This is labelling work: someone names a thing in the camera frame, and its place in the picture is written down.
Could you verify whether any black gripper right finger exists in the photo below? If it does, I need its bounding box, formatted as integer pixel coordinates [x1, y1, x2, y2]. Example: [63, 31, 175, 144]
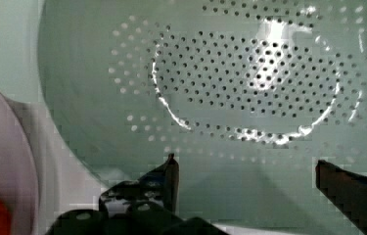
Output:
[315, 160, 367, 235]

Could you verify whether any grey round plate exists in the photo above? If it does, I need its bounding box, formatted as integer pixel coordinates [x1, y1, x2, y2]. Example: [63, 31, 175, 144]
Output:
[0, 94, 39, 235]

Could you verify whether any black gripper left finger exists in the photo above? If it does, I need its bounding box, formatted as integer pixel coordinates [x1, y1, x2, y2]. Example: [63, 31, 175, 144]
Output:
[98, 153, 179, 215]

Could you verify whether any green plastic strainer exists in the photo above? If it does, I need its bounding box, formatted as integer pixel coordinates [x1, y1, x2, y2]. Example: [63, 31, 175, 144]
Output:
[0, 0, 367, 235]

